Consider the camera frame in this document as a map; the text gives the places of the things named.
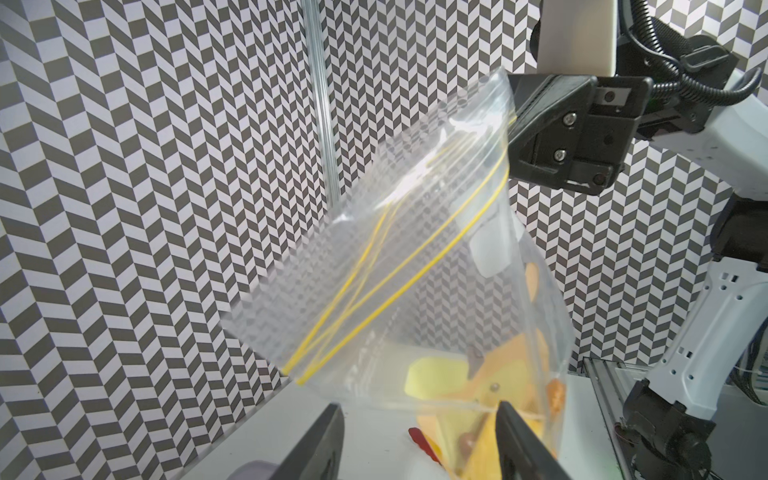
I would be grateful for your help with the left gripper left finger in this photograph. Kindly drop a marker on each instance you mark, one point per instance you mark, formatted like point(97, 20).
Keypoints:
point(317, 455)

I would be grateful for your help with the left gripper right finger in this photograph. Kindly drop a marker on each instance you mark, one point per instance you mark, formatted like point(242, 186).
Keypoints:
point(522, 455)

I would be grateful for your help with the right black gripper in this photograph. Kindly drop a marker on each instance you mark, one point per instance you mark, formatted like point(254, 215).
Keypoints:
point(573, 132)

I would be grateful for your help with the red metal tongs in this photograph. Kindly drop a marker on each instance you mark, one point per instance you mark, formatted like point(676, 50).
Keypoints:
point(425, 444)

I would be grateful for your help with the clear resealable bag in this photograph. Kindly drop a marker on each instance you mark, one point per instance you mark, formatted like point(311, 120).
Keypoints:
point(423, 294)

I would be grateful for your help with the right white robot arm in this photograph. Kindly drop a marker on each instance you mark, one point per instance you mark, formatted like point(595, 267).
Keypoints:
point(636, 261)

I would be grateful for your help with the lavender plastic tray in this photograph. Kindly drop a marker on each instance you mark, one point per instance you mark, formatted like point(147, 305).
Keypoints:
point(254, 470)

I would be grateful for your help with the aluminium mounting rail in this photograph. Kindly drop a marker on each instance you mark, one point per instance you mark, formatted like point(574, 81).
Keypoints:
point(611, 388)

